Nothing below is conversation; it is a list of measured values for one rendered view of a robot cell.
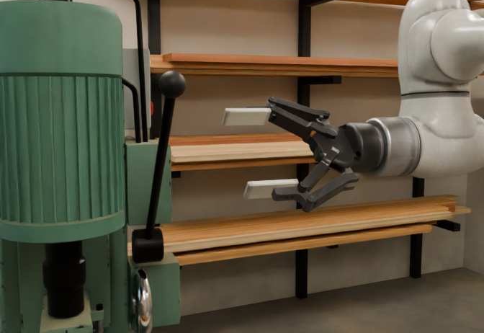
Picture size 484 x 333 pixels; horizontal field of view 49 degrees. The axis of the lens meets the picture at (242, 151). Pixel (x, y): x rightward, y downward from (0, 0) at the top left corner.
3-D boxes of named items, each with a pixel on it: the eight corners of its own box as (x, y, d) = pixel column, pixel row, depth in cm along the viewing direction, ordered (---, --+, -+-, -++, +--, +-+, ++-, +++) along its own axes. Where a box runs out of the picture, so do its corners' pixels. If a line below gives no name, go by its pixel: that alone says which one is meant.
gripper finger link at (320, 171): (327, 158, 79) (335, 163, 78) (289, 202, 72) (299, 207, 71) (335, 140, 76) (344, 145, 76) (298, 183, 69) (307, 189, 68)
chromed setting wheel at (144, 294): (137, 352, 89) (135, 281, 87) (129, 322, 100) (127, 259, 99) (155, 349, 90) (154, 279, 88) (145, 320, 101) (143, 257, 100)
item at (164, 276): (131, 331, 96) (130, 267, 95) (127, 316, 103) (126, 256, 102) (182, 323, 99) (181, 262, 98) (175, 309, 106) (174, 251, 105)
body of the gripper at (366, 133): (371, 184, 80) (315, 187, 77) (351, 143, 85) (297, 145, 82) (391, 151, 74) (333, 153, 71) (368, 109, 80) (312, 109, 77)
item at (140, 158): (127, 226, 96) (126, 144, 95) (122, 215, 105) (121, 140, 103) (173, 223, 99) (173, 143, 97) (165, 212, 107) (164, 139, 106)
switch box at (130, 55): (120, 130, 104) (118, 47, 102) (115, 126, 113) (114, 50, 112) (151, 129, 106) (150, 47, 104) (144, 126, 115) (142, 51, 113)
